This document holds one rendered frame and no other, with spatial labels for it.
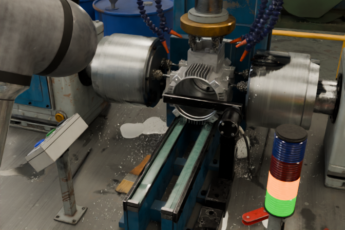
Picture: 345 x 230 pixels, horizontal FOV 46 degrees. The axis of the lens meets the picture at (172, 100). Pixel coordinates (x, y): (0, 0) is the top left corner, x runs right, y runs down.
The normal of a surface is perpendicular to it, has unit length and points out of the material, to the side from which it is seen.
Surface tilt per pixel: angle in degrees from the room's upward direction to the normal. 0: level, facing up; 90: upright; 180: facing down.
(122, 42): 20
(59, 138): 51
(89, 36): 81
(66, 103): 90
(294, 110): 88
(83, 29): 72
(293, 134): 0
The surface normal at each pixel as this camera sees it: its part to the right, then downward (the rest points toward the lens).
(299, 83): -0.23, -0.22
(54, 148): 0.74, -0.44
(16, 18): 0.75, 0.06
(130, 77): -0.30, 0.17
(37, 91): -0.31, 0.44
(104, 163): 0.00, -0.88
